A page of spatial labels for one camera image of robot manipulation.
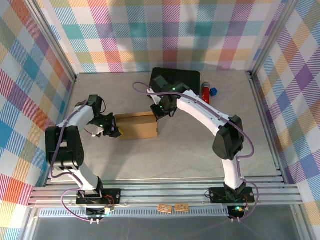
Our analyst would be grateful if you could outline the brown cardboard paper box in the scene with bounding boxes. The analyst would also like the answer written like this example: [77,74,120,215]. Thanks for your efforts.
[114,111,159,141]

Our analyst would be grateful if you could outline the black case with metal latches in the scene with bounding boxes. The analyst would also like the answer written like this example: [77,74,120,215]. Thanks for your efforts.
[149,67,202,97]

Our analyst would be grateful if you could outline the red glitter microphone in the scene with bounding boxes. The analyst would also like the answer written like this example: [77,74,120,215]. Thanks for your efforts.
[200,81,212,105]

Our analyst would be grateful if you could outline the small orange circuit board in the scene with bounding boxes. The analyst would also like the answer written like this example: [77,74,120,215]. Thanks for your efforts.
[174,203,190,213]
[157,204,173,214]

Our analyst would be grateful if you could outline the aluminium base frame rails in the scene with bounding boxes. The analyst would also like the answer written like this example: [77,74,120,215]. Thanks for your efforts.
[26,176,304,209]

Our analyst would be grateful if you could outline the white slotted cable duct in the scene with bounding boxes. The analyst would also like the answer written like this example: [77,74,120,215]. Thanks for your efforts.
[37,208,233,219]

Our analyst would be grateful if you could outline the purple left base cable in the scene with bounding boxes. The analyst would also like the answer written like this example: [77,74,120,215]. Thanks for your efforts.
[61,188,107,224]

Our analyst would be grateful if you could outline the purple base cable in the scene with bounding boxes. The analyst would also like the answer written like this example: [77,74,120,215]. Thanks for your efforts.
[229,181,262,223]
[61,188,107,224]

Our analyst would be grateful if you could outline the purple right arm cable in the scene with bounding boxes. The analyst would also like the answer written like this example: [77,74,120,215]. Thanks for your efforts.
[132,81,256,181]

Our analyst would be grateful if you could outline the aluminium side frame rail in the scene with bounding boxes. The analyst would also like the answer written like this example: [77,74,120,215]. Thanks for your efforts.
[247,71,286,179]

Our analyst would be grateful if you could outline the aluminium left frame post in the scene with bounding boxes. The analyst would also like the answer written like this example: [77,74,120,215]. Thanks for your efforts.
[24,0,79,83]

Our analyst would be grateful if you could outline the aluminium frame post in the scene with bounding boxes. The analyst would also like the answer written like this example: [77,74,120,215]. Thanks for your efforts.
[246,0,301,79]
[24,0,79,83]

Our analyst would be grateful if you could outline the aluminium right frame post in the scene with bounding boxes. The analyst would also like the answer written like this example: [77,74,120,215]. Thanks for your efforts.
[246,0,301,79]

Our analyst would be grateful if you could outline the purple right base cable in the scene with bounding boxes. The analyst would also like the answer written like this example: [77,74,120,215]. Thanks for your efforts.
[229,181,262,223]

